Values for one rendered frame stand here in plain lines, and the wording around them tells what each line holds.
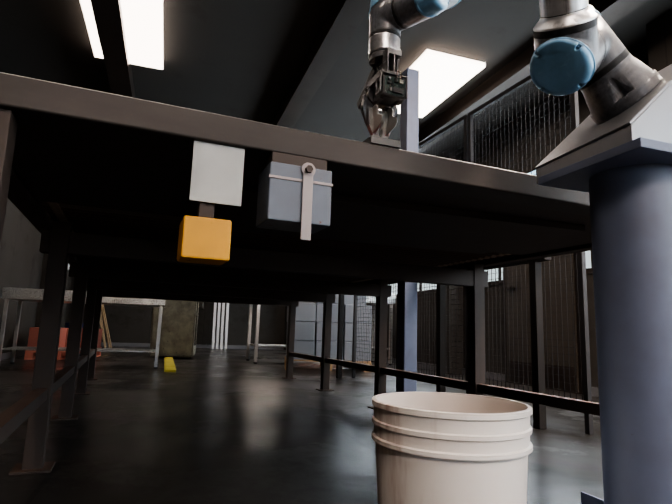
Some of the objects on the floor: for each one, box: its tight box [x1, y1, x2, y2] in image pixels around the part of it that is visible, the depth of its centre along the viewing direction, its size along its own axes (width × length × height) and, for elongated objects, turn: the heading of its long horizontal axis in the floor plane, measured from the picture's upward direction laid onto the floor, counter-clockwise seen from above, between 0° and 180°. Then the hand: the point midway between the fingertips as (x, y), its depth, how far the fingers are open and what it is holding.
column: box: [538, 137, 672, 504], centre depth 102 cm, size 38×38×87 cm
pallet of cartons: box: [24, 327, 103, 360], centre depth 709 cm, size 115×78×41 cm
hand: (378, 142), depth 116 cm, fingers closed
